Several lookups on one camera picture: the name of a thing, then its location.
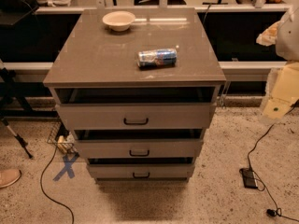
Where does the black tripod leg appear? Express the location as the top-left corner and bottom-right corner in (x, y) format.
(0, 116), (34, 159)

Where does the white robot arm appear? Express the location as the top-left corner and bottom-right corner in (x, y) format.
(256, 8), (299, 120)

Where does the grey drawer cabinet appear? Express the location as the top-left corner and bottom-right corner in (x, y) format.
(42, 7), (227, 184)

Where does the blue crushed drink can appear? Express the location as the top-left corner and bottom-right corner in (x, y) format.
(137, 49), (177, 68)

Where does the black chair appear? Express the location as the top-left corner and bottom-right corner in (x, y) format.
(0, 0), (38, 27)

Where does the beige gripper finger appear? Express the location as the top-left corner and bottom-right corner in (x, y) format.
(260, 96), (292, 124)

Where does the wire basket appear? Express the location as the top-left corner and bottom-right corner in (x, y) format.
(47, 121), (77, 154)

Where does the black power adapter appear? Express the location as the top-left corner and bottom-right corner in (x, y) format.
(239, 168), (258, 189)

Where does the grey bottom drawer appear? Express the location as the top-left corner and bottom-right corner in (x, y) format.
(87, 157), (194, 180)

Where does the blue tape cross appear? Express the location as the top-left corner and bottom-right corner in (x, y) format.
(53, 153), (79, 181)

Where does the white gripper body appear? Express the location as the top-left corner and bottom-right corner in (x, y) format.
(270, 62), (299, 110)

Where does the grey drawer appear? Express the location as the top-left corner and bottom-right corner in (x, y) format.
(75, 129), (203, 158)
(57, 87), (215, 130)
(87, 157), (194, 180)

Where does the tan shoe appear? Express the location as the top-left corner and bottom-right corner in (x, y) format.
(0, 169), (21, 189)

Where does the grey top drawer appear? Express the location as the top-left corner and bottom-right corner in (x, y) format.
(57, 87), (215, 130)

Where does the white paper bowl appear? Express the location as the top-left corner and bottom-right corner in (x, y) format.
(102, 11), (135, 32)

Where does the black cable left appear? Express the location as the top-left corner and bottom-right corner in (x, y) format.
(39, 143), (76, 224)

